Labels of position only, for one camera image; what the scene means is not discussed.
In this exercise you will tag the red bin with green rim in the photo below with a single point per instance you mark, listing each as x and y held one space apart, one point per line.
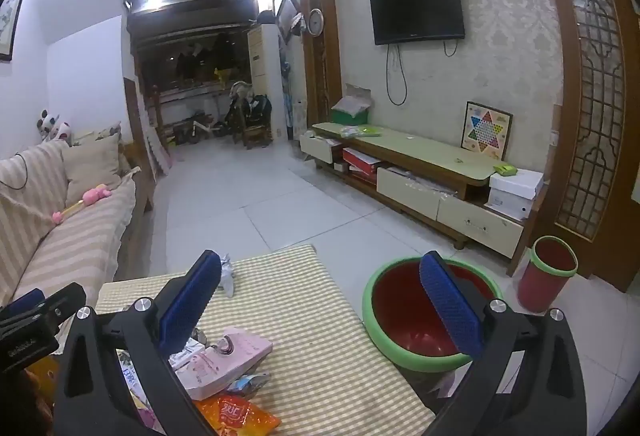
545 273

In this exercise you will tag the white shoebox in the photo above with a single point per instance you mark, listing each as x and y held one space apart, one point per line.
515 193

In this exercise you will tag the black wall television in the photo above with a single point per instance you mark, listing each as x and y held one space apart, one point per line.
415 11

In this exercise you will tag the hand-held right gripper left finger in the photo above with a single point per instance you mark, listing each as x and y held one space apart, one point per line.
190 303

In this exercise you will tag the pink toy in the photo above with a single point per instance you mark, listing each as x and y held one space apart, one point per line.
95 194

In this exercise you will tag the green box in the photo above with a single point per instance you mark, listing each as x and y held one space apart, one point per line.
350 113

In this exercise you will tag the green top television cabinet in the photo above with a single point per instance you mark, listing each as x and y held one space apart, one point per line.
420 148

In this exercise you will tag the framed scroll painting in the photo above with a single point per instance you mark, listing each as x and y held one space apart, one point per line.
12 16

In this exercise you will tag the small green packet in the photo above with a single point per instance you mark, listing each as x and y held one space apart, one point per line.
504 169

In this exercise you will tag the beige cushion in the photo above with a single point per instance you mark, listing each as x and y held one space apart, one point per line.
95 166

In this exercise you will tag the wooden chair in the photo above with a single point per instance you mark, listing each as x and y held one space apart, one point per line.
257 133

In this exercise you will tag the spotted plush toy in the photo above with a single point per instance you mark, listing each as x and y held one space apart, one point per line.
55 128

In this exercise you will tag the red flat box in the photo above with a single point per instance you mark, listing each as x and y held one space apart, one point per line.
360 163

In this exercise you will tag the white standing air conditioner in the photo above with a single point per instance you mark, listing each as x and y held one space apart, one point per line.
262 61

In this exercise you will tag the white balance bike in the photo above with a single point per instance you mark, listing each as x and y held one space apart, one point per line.
200 126

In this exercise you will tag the blue white wrapper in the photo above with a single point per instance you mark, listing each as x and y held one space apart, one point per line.
250 383

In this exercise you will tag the pink carton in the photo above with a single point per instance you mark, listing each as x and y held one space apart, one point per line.
235 356

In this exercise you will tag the round wall clock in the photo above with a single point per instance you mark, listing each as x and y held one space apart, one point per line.
315 22

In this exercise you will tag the framed star checkers board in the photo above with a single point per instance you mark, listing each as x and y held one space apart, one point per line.
486 131

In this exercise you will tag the orange snack bag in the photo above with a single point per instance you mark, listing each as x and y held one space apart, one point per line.
235 418

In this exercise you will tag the yellow checked tablecloth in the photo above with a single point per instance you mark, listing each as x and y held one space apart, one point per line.
310 316

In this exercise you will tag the red basin with green rim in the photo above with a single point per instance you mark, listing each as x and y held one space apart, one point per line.
400 316

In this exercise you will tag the dark baby stroller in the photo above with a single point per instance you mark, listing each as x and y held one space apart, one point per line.
240 108

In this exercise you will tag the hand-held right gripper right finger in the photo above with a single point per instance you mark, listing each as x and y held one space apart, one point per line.
450 306

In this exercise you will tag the leaning foam mats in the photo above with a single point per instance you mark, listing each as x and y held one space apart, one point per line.
157 141

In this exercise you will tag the striped beige sofa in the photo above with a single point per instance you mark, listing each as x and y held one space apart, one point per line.
75 236

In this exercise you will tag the crumpled white paper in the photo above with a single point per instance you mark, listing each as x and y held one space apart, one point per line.
226 276

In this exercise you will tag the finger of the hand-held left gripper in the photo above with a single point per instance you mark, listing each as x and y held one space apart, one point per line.
27 300
62 298

